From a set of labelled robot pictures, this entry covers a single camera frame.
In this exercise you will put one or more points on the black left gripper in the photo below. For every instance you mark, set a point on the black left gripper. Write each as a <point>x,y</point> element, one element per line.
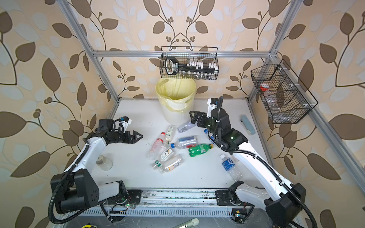
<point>126,134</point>

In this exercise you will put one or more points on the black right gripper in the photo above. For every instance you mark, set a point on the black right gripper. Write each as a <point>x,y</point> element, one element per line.
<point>199,114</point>

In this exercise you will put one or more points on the clear bottle red cap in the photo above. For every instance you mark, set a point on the clear bottle red cap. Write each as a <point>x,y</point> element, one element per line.
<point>156,147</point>

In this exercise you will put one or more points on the green sprite bottle yellow cap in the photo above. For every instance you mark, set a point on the green sprite bottle yellow cap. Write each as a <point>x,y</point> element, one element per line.
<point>200,149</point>

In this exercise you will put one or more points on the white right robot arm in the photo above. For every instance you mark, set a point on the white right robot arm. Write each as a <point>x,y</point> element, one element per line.
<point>282,211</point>

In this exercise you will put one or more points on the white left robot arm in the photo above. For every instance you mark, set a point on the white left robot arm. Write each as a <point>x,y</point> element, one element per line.
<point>75,191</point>

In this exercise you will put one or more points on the white ribbed trash bin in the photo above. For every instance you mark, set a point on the white ribbed trash bin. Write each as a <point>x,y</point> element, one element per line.
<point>176,112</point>

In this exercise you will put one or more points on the yellow bin liner bag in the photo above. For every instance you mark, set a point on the yellow bin liner bag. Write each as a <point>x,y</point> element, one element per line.
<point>176,95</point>

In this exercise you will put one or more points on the clear bottle blue pink label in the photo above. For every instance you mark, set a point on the clear bottle blue pink label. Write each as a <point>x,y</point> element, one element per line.
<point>186,142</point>

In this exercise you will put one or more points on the small bottle green white label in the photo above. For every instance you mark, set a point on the small bottle green white label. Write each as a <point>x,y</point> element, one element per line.
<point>169,133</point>

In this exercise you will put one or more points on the clear bottle yellow label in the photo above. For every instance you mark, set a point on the clear bottle yellow label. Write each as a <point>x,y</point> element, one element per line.
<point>171,164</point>

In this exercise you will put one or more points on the black tool in basket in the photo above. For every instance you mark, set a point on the black tool in basket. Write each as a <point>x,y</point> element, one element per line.
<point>173,67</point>

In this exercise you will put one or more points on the water bottle blue label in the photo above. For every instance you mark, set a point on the water bottle blue label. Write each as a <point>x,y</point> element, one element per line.
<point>230,167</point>

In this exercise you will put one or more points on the red capped jar in basket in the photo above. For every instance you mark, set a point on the red capped jar in basket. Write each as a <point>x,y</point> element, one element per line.
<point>264,87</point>

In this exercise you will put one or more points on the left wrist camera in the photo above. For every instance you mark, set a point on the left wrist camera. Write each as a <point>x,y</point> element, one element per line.
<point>124,122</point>

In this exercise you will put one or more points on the black wire basket back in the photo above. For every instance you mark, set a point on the black wire basket back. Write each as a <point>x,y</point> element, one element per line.
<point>184,54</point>

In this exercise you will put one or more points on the black wire basket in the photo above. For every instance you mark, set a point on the black wire basket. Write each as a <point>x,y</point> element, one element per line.
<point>184,54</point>
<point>288,99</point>

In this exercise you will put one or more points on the metal base rail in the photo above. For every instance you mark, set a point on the metal base rail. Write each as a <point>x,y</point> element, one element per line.
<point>176,196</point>

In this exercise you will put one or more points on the black wire basket right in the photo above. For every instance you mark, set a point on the black wire basket right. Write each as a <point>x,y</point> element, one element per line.
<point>288,99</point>

